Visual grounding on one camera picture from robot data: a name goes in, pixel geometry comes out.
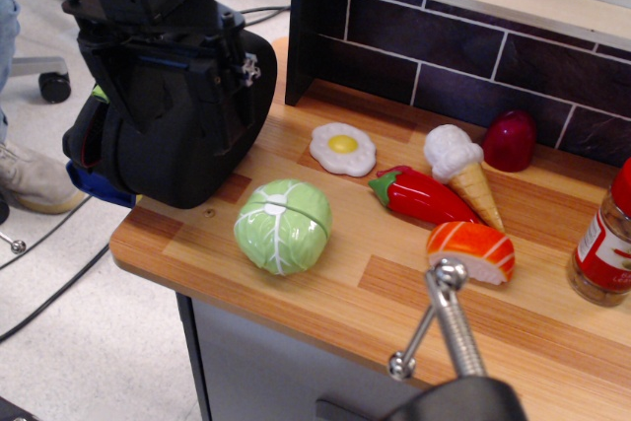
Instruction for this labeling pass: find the metal clamp screw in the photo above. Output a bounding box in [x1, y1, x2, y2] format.
[387, 258, 487, 382]

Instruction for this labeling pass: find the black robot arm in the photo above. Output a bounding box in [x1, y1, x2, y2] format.
[63, 0, 259, 131]

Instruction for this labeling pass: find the black floor cable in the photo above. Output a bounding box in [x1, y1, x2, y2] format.
[0, 193, 110, 343]

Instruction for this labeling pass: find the red toy chili pepper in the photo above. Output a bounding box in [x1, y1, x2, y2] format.
[369, 166, 482, 225]

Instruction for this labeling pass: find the red label spice jar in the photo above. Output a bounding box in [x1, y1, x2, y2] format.
[567, 162, 630, 307]

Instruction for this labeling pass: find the toy fried egg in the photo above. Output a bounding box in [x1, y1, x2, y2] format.
[310, 122, 377, 177]

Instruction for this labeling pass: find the green toy cabbage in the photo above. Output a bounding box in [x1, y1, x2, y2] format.
[234, 178, 332, 276]

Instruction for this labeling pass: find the beige shoe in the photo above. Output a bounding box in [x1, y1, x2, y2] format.
[1, 141, 85, 215]

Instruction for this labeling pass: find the blue jeans leg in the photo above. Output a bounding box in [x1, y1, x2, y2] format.
[0, 0, 22, 144]

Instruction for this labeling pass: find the dark red toy fruit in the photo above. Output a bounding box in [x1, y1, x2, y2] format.
[482, 110, 536, 173]

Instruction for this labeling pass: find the toy salmon sushi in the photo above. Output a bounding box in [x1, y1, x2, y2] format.
[426, 222, 516, 285]

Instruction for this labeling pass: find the grey cabinet under counter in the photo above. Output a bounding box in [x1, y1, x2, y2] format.
[176, 294, 421, 420]

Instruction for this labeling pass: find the toy ice cream cone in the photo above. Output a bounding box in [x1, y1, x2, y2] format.
[424, 124, 505, 232]

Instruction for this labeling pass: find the blue cloth under bag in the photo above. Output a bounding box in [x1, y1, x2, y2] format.
[65, 161, 137, 209]

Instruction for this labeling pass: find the wooden backsplash shelf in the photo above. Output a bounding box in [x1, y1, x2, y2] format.
[285, 0, 630, 166]

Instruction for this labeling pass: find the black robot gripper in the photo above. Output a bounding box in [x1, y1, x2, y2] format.
[63, 0, 260, 132]

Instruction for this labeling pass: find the black clamp body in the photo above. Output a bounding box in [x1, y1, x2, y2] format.
[384, 376, 527, 420]

